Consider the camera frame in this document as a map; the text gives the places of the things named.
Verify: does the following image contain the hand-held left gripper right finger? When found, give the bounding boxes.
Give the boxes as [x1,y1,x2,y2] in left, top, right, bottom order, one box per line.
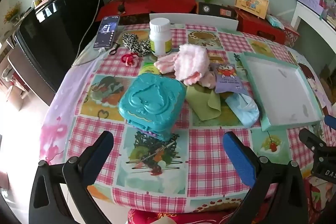
[223,131,309,224]

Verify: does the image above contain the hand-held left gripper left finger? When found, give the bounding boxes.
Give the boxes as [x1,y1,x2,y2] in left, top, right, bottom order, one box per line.
[28,131,114,224]

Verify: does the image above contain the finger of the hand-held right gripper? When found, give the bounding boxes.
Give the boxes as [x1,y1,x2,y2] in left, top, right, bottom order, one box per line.
[299,128,332,161]
[324,114,336,128]

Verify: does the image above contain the blue face mask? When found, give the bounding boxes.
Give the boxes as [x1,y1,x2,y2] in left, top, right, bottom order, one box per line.
[225,92,261,128]

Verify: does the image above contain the teal box lid tray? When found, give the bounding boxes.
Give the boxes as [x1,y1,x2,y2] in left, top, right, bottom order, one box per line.
[240,51,325,132]

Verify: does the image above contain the green cloth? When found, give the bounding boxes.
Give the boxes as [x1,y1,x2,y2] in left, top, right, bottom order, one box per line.
[186,84,222,121]

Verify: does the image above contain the teal plastic case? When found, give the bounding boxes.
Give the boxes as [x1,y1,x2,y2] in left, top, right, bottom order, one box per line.
[118,72,187,142]

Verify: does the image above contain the purple cartoon print packet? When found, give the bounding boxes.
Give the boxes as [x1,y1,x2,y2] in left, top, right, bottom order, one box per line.
[214,62,243,94]

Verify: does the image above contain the pink floral scrunchie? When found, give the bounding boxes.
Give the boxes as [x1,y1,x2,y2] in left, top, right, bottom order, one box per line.
[201,70,219,89]

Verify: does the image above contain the green tissue pack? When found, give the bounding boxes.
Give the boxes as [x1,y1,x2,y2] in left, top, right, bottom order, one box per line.
[141,61,158,75]

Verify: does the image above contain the red hair tie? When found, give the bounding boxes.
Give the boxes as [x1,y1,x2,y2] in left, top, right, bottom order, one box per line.
[121,53,139,66]

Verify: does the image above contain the leopard print scrunchie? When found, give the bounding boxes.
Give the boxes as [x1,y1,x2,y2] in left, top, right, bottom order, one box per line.
[122,33,152,58]

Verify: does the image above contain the pink fluffy towel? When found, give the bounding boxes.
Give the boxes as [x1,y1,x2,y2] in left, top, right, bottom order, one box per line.
[154,44,210,86]

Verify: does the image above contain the pink checked tablecloth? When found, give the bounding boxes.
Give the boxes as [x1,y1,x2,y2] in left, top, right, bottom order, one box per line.
[67,23,319,214]

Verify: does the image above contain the red floral cloth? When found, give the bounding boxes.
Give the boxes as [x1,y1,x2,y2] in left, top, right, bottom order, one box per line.
[127,208,237,224]

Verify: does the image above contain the white shelf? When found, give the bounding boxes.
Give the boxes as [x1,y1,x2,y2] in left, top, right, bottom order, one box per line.
[290,2,336,39]

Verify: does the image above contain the black smartphone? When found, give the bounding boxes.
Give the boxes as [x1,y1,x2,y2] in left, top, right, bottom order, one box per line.
[93,15,120,50]

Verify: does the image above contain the wet wipes pack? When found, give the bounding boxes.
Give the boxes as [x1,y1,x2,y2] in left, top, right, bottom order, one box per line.
[266,14,286,30]

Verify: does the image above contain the black cabinet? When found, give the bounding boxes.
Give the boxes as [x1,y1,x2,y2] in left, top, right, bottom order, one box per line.
[14,0,103,107]

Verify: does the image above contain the white pill bottle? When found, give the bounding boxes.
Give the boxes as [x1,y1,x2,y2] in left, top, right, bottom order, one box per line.
[149,18,173,57]

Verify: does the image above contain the red box with dark base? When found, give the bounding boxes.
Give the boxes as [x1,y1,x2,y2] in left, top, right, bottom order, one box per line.
[95,0,151,23]

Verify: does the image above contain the white chair back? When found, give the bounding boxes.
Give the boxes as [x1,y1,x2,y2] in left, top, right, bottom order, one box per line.
[149,13,239,31]

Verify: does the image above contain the black box with gauge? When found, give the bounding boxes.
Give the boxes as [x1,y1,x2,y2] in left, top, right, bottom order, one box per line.
[197,1,237,18]

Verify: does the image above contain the yellow flowers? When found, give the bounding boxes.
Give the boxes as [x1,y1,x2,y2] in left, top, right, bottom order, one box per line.
[4,2,23,24]

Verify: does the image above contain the wooden box with handle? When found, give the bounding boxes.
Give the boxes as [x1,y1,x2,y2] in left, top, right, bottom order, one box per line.
[234,0,270,20]

